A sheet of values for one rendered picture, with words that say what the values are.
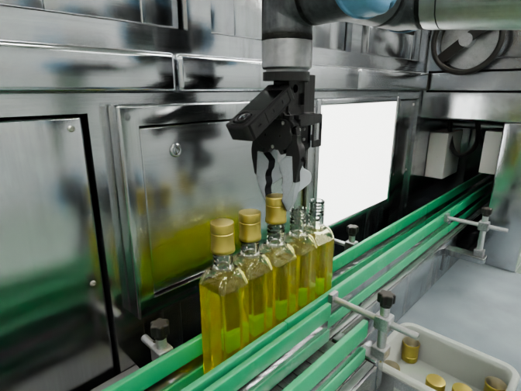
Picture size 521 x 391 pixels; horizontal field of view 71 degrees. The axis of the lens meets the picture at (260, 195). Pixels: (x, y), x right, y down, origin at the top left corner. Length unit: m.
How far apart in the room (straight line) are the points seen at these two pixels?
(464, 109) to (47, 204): 1.25
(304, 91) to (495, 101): 0.91
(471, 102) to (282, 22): 0.98
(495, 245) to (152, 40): 1.26
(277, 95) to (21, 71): 0.32
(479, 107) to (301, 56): 0.95
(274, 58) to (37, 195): 0.37
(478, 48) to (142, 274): 1.21
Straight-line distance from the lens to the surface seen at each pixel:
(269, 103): 0.53
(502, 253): 1.49
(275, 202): 0.58
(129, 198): 0.57
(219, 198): 0.68
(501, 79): 1.41
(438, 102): 1.46
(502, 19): 0.55
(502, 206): 1.45
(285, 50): 0.55
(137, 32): 0.60
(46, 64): 0.53
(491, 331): 1.15
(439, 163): 1.60
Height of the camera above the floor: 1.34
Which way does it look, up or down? 16 degrees down
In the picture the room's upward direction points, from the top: straight up
